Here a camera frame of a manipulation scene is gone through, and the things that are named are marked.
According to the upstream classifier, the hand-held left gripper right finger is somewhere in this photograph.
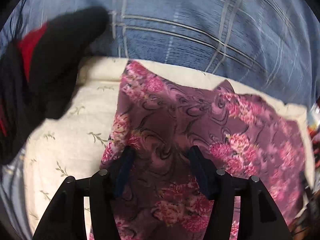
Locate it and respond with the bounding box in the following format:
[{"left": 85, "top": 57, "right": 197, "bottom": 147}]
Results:
[{"left": 187, "top": 146, "right": 293, "bottom": 240}]

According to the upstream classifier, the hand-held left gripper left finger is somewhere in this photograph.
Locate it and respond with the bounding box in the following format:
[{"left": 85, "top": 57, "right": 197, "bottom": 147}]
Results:
[{"left": 32, "top": 146, "right": 135, "bottom": 240}]

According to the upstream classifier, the purple floral shirt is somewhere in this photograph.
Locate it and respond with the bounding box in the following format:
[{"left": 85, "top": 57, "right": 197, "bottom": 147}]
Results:
[{"left": 89, "top": 60, "right": 309, "bottom": 240}]

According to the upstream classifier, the cream leaf-print bed sheet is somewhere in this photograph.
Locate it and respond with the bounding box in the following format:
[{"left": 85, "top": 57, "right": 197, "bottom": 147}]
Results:
[{"left": 24, "top": 56, "right": 315, "bottom": 240}]

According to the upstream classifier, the black and red garment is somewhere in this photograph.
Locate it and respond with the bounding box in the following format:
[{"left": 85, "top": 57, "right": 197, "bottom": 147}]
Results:
[{"left": 0, "top": 6, "right": 109, "bottom": 165}]

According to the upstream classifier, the blue plaid blanket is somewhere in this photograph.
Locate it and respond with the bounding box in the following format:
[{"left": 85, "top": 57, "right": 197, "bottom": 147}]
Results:
[{"left": 0, "top": 0, "right": 320, "bottom": 110}]

